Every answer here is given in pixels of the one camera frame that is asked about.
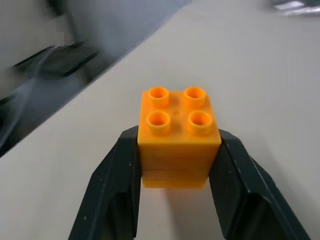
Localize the orange studded building block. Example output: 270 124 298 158
136 86 223 189

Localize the crinkled silver foil object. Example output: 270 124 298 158
266 0 320 18

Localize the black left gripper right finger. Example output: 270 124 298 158
208 129 313 240

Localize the dark flat stand base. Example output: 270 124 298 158
13 41 100 79

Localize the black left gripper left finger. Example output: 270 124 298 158
68 124 144 240

